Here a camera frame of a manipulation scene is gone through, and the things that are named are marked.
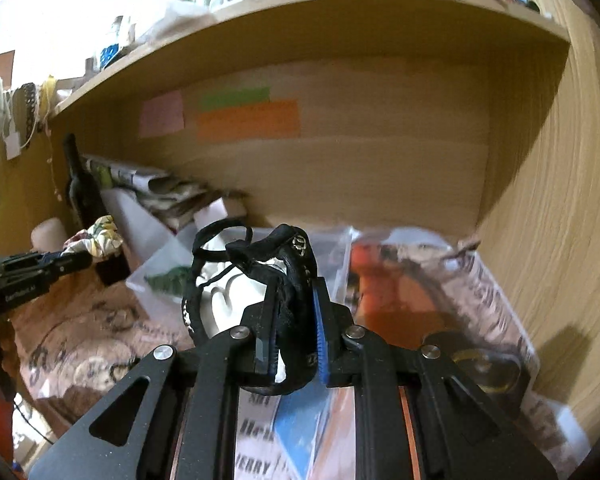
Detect floral fabric pouch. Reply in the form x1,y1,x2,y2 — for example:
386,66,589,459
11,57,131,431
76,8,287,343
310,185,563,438
62,214,123,261

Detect green knitted cloth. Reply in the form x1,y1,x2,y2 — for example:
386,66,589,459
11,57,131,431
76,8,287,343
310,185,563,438
144,266,195,298

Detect black white eye mask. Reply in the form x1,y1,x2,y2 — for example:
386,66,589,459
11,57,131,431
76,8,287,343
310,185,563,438
182,219,317,396

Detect white mug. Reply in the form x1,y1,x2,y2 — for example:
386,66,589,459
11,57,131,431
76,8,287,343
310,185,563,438
31,217,69,252

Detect black wine bottle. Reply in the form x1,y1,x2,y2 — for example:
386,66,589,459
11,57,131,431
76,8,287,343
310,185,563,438
62,133,130,286

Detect white paper sheet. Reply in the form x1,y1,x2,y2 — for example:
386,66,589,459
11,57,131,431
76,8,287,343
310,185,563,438
100,188,174,263

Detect clear plastic bin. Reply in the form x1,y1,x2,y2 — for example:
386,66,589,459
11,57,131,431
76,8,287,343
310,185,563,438
125,226,354,335

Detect stack of newspapers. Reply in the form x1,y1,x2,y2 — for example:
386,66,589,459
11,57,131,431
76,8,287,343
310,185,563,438
82,155,247,232

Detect pink sticky note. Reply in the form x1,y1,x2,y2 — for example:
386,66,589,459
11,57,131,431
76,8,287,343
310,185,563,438
138,90,185,138

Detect blue liquid bottle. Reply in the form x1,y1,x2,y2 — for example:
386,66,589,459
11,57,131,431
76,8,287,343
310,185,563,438
99,44,120,70

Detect green sticky note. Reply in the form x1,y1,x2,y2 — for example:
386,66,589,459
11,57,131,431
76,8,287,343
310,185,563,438
198,87,271,112

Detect orange sticky note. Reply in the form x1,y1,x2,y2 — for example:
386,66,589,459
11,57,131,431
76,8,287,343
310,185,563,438
196,100,301,143

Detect wooden shelf board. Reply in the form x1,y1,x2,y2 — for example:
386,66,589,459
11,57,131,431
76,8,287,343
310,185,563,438
52,0,570,119

